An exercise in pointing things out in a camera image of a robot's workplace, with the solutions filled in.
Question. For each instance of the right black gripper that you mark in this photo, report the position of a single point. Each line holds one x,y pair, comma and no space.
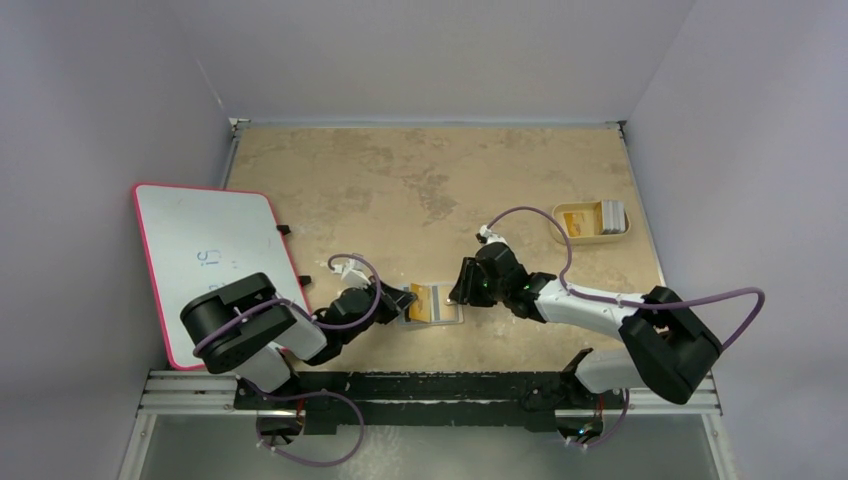
468,281

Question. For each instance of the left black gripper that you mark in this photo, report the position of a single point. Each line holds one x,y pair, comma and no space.
396,301

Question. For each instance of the beige leather card holder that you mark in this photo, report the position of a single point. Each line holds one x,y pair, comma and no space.
443,312

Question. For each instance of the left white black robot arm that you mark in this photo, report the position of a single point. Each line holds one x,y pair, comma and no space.
246,328

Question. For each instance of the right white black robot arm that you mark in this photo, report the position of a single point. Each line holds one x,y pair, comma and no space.
669,351

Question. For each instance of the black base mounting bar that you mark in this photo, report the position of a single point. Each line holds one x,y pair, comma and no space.
538,401

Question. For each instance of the cream oval tray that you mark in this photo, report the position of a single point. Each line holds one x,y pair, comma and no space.
596,240

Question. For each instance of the white pink-framed whiteboard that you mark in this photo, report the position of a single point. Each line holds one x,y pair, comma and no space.
199,239

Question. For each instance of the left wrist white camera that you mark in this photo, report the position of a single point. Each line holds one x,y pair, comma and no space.
351,272

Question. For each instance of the wrist white camera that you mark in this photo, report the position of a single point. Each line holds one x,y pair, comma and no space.
486,236
351,272

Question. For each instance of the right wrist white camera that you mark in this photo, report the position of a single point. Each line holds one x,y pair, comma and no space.
486,236

